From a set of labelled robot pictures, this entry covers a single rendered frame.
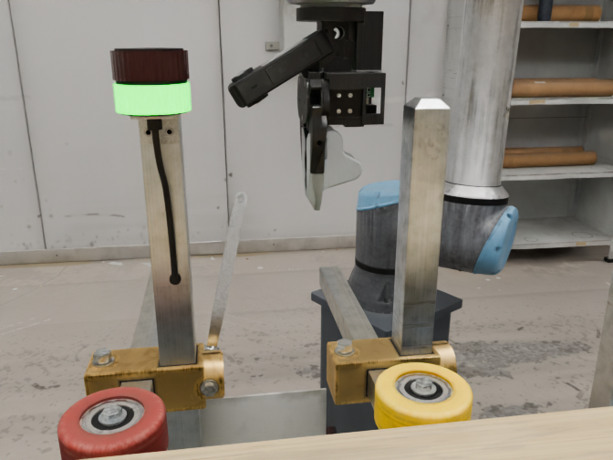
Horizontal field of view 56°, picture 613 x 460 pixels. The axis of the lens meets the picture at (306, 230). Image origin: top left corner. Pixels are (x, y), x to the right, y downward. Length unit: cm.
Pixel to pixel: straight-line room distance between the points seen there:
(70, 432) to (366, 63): 43
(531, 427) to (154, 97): 38
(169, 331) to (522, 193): 326
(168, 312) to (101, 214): 280
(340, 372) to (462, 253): 64
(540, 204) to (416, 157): 326
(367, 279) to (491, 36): 56
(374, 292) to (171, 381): 77
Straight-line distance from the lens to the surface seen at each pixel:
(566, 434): 50
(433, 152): 57
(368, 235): 129
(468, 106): 121
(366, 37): 62
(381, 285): 131
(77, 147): 331
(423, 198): 58
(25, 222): 348
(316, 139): 59
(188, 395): 62
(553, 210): 386
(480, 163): 121
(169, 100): 47
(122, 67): 48
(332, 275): 86
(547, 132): 372
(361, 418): 143
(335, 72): 62
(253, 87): 60
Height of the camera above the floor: 118
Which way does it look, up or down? 18 degrees down
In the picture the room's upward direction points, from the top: straight up
